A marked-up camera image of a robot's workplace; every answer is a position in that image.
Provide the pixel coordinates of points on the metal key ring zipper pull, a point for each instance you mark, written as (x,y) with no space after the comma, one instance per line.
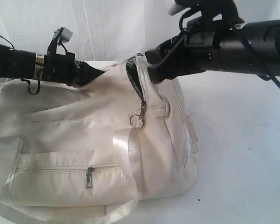
(138,120)

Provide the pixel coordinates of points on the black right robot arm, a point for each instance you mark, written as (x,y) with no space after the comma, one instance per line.
(250,49)

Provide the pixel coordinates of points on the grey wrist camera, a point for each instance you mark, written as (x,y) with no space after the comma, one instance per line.
(62,35)
(209,8)

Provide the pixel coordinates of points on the cream fabric duffel bag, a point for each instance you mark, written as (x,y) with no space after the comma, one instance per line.
(70,156)

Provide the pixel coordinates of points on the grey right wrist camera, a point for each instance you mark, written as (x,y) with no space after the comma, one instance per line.
(209,8)

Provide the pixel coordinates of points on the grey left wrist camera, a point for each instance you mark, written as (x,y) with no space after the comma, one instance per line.
(62,35)

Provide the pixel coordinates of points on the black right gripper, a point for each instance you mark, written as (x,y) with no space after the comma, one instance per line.
(192,51)

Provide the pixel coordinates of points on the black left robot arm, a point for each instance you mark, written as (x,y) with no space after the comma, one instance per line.
(19,64)

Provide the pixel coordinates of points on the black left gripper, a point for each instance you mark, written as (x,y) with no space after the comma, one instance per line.
(62,69)

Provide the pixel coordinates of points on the white backdrop curtain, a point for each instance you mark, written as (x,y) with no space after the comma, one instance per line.
(102,29)

